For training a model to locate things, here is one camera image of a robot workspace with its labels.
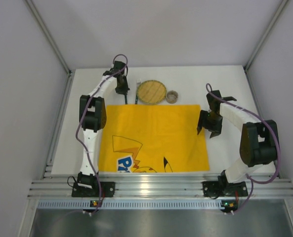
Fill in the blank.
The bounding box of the yellow pikachu placemat cloth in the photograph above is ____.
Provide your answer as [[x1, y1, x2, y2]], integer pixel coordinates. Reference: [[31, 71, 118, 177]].
[[99, 105, 210, 173]]

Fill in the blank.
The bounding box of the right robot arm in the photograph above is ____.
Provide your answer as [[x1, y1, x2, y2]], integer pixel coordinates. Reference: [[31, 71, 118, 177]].
[[197, 90, 279, 197]]

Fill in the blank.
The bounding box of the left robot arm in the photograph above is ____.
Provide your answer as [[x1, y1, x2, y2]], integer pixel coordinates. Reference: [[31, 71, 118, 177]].
[[72, 60, 129, 198]]

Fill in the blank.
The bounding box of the round woven bamboo plate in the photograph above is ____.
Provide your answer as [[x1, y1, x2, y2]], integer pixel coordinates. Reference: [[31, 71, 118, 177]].
[[138, 80, 167, 105]]

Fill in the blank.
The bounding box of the speckled ceramic cup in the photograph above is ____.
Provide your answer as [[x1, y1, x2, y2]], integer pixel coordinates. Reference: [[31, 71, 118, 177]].
[[166, 90, 178, 104]]

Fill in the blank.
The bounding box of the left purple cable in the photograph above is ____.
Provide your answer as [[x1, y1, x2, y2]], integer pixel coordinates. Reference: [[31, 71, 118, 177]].
[[75, 53, 130, 214]]

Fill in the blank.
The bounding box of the fork with green handle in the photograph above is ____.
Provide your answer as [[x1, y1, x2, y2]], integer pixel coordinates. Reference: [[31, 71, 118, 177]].
[[135, 79, 141, 105]]

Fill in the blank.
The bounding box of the right aluminium frame post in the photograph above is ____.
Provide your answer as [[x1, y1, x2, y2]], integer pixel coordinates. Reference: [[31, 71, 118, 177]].
[[243, 0, 290, 73]]

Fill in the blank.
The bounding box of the aluminium frame post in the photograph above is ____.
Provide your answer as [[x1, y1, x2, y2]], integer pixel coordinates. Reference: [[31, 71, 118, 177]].
[[23, 0, 72, 75], [243, 0, 290, 73]]

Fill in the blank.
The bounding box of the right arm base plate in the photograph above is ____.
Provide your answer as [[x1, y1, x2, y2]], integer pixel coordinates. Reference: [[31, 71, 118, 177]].
[[202, 181, 249, 199]]

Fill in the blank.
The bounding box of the left aluminium frame post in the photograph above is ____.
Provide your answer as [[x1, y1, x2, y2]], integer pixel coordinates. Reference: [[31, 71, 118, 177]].
[[23, 0, 72, 75]]

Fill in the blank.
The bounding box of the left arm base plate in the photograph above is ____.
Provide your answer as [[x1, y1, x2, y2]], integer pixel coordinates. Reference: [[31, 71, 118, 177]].
[[72, 182, 116, 198]]

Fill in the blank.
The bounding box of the aluminium mounting rail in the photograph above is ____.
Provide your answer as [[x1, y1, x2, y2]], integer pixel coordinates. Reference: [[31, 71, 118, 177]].
[[28, 173, 293, 199]]

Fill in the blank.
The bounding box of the slotted cable duct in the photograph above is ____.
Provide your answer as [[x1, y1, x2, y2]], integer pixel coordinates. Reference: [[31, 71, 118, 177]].
[[37, 199, 237, 211]]

